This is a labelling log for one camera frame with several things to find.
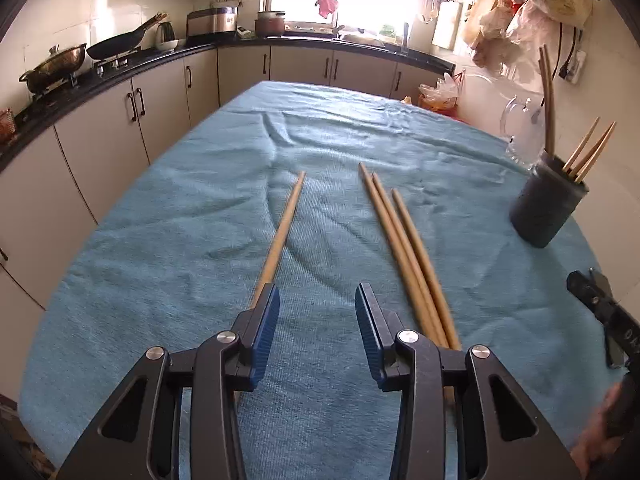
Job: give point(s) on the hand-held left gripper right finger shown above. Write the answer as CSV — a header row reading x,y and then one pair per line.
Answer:
x,y
367,340

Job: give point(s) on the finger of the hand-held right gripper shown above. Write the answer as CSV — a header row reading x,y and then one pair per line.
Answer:
x,y
582,287
599,282

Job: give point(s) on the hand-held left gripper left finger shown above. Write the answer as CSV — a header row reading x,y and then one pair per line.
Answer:
x,y
265,335

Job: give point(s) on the dark grey utensil holder cup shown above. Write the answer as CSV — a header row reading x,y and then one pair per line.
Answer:
x,y
540,210

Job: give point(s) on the tan wooden chopstick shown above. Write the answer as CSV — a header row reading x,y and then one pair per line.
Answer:
x,y
592,158
545,102
551,110
387,225
282,230
582,142
595,145
403,240
424,260

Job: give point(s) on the person's right hand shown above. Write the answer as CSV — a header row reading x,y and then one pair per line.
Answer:
x,y
595,440

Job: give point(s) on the blue tablecloth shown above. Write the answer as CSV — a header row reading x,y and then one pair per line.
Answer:
x,y
200,235

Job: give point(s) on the clear glass pitcher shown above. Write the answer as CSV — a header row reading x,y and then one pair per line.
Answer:
x,y
522,130

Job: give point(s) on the orange plastic bag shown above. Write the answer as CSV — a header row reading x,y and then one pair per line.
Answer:
x,y
440,96

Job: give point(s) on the grey lower kitchen cabinets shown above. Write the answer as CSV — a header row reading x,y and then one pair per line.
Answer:
x,y
100,130

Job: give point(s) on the pink white plastic bag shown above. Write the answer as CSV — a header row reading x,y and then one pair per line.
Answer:
x,y
522,25

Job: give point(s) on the tan plastic bag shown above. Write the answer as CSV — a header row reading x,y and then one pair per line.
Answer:
x,y
490,30

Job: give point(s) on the black kitchen countertop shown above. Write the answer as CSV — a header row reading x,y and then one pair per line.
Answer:
x,y
370,53

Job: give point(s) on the white cutting board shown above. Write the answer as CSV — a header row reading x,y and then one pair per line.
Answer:
x,y
446,25

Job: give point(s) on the steel basin with lid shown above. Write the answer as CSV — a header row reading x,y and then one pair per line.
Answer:
x,y
362,37

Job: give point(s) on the white bowl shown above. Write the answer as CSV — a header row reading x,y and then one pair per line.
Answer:
x,y
166,45

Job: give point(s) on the brown cooking pot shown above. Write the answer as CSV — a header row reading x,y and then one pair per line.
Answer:
x,y
270,25

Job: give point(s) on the gas stove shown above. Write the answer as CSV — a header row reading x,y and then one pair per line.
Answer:
x,y
110,63

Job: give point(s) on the steel rice cooker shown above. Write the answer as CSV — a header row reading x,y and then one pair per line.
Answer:
x,y
212,20

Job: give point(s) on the steel kettle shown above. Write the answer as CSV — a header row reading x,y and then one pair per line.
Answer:
x,y
165,31

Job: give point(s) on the black wok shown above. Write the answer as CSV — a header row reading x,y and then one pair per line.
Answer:
x,y
122,44

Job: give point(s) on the red hanging cloth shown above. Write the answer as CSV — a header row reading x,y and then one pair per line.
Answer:
x,y
327,6

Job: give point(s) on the steel pot with lid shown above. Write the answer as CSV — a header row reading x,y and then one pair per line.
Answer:
x,y
55,62

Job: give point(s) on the white wall socket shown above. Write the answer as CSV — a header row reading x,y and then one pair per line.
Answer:
x,y
575,69

